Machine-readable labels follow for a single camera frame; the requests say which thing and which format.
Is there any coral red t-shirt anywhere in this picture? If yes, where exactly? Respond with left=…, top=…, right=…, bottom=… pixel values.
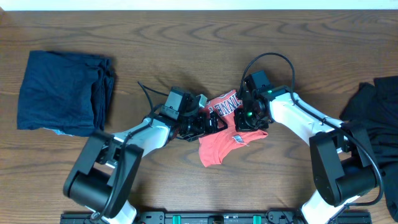
left=198, top=90, right=268, bottom=167

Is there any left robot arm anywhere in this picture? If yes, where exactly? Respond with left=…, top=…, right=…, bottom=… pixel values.
left=63, top=86, right=228, bottom=223

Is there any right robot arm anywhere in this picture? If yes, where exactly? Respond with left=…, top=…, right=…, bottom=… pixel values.
left=235, top=71, right=383, bottom=223

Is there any black garment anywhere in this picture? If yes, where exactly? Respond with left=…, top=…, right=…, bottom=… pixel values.
left=340, top=76, right=397, bottom=221

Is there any folded navy blue garment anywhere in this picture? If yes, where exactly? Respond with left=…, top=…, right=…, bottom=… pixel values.
left=17, top=50, right=114, bottom=137

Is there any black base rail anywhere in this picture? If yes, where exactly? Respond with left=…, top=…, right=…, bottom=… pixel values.
left=60, top=210, right=373, bottom=224

